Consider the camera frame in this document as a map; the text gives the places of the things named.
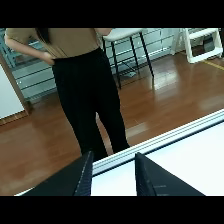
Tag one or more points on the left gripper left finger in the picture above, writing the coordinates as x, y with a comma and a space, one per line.
73, 181

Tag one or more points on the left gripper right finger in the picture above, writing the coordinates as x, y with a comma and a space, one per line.
156, 181

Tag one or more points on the person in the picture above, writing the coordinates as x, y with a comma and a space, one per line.
86, 93

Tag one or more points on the white stool with black legs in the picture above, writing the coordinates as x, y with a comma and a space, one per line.
123, 33

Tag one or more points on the white step stool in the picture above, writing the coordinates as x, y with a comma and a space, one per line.
203, 33

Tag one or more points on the silver frame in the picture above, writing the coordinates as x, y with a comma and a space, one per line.
166, 140

